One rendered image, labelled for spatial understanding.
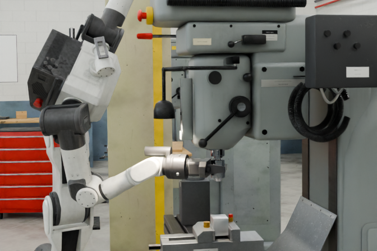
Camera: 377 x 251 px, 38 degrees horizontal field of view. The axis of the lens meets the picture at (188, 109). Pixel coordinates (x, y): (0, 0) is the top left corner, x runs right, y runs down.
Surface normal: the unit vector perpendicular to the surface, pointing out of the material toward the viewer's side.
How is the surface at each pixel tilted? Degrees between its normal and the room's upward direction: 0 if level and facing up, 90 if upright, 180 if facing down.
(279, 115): 90
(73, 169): 108
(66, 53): 58
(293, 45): 90
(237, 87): 90
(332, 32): 90
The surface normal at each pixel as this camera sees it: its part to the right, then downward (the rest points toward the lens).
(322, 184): -0.99, 0.02
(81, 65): 0.40, -0.50
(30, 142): 0.04, 0.05
